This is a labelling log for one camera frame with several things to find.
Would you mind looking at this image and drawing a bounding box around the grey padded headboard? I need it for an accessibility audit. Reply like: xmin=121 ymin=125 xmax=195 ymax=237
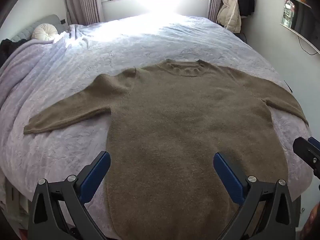
xmin=10 ymin=14 xmax=68 ymax=43

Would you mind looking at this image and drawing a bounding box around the round white pillow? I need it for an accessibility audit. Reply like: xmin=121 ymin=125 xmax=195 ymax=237
xmin=32 ymin=23 xmax=58 ymax=42

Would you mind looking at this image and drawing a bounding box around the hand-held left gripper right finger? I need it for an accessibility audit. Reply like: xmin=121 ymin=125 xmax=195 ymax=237
xmin=212 ymin=152 xmax=299 ymax=240

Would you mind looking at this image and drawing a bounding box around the black television cable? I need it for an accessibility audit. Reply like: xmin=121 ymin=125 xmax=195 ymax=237
xmin=297 ymin=35 xmax=318 ymax=55

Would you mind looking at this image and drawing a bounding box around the beige hanging coat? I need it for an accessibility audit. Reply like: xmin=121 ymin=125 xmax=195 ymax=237
xmin=217 ymin=0 xmax=242 ymax=33

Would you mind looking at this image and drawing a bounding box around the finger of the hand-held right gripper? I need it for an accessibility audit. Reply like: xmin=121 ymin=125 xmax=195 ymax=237
xmin=292 ymin=136 xmax=320 ymax=180

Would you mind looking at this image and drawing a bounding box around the person's red garment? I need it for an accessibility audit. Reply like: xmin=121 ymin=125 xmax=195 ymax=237
xmin=300 ymin=202 xmax=320 ymax=240

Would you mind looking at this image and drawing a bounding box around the lavender embossed bedspread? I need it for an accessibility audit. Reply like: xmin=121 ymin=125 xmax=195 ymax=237
xmin=0 ymin=12 xmax=314 ymax=238

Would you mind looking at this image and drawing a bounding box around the lavender ribbed blanket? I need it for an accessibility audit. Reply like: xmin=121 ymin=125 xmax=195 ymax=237
xmin=0 ymin=30 xmax=73 ymax=110

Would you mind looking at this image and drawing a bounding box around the wall-mounted television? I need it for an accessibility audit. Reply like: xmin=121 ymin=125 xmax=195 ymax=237
xmin=280 ymin=0 xmax=320 ymax=55

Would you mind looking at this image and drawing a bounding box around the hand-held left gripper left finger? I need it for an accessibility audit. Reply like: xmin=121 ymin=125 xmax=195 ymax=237
xmin=27 ymin=151 xmax=112 ymax=240

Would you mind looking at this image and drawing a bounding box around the dark clothes pile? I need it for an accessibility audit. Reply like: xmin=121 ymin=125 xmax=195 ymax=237
xmin=0 ymin=39 xmax=28 ymax=67

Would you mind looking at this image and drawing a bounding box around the brown knit sweater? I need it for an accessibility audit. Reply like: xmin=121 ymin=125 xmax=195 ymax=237
xmin=24 ymin=59 xmax=309 ymax=240

